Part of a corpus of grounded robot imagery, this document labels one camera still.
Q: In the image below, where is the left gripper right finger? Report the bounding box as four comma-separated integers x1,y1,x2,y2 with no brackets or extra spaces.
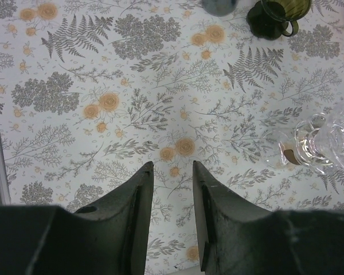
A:
193,161,275,274

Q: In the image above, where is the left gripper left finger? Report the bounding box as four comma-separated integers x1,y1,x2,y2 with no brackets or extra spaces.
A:
74,162,154,274

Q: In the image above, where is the clear glass dripper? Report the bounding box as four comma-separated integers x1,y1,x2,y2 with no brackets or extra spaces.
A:
259,100,344,175

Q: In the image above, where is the dark olive glass dripper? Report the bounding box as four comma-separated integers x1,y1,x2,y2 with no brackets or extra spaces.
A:
247,0,312,41

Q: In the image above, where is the glass carafe with brown band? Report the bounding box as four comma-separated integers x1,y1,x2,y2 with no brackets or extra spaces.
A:
201,0,238,17

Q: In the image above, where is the floral tablecloth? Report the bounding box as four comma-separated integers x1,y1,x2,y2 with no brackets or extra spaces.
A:
0,1,344,274

